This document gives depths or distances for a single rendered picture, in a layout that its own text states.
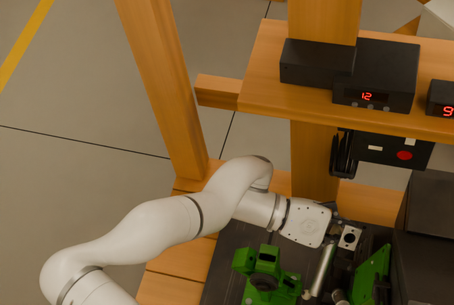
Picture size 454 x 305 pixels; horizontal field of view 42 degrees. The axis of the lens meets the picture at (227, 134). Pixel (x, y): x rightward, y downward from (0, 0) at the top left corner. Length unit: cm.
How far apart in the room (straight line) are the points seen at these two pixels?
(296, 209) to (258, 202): 9
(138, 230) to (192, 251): 83
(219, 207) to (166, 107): 50
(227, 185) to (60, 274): 38
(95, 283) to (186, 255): 81
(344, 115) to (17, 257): 211
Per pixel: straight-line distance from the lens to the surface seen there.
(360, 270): 156
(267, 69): 132
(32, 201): 315
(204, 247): 184
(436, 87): 126
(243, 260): 153
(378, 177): 295
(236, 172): 125
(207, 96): 167
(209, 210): 115
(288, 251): 179
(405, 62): 125
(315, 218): 137
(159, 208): 104
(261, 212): 134
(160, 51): 142
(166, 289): 182
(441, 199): 153
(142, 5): 131
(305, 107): 126
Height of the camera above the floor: 257
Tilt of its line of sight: 57 degrees down
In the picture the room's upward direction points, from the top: 11 degrees counter-clockwise
